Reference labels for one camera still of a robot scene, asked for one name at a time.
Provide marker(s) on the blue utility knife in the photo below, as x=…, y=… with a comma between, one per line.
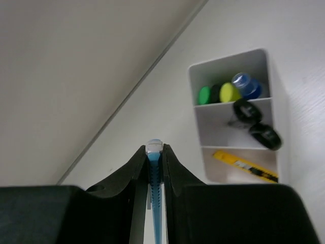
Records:
x=154, y=149

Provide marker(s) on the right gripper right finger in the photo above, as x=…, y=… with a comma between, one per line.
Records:
x=177, y=179

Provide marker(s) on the yellow utility knife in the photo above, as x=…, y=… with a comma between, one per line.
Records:
x=246, y=166

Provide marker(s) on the white divided container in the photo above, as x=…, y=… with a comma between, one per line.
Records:
x=211, y=119

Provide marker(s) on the small glue bottle blue cap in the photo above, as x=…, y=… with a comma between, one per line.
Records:
x=249, y=87

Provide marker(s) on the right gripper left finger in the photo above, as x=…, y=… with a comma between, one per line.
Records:
x=118, y=216

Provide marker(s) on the green highlighter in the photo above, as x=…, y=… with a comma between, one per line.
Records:
x=204, y=95

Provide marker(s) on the orange highlighter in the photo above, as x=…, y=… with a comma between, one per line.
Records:
x=215, y=94

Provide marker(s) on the yellow highlighter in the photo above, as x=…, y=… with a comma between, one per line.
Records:
x=229, y=93

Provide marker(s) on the black scissors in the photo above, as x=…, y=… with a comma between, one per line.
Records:
x=249, y=117

